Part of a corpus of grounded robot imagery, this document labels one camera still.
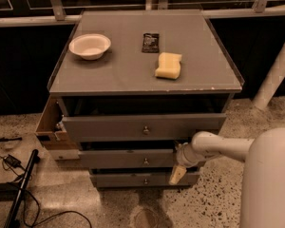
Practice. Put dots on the grey bottom drawer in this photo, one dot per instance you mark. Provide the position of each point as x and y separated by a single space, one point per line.
130 180

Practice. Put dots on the grey drawer cabinet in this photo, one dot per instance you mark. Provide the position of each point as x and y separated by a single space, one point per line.
123 81

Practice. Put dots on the grey top drawer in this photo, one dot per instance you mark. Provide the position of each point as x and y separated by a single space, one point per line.
140 127

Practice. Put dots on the black snack packet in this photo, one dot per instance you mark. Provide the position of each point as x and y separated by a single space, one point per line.
150 43

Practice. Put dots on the black pole on floor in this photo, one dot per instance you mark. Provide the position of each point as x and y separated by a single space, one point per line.
21 189

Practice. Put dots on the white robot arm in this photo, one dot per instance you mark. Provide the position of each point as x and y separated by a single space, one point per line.
263 184

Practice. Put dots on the yellow sponge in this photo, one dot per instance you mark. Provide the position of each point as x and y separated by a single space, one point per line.
169 66

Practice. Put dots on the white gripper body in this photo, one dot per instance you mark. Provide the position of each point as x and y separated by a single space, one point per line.
184 157

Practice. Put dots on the black power adapter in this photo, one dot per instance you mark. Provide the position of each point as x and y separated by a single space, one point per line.
12 161

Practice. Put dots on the small black tool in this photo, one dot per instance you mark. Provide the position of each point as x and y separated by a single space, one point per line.
4 140

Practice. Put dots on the grey drawer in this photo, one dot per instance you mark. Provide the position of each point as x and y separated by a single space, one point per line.
130 180
140 127
120 159

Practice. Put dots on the white diagonal pole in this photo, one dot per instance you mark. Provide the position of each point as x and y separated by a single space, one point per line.
272 81

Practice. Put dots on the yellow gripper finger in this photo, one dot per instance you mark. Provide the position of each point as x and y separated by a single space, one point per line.
178 171

